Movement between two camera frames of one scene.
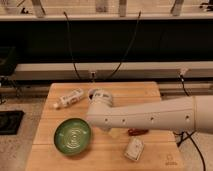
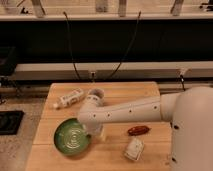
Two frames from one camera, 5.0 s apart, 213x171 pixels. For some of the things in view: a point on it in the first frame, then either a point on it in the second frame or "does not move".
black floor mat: x=10 y=121 does not move
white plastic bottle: x=68 y=99 does not move
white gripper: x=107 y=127 to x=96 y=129
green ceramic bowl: x=72 y=136 does not move
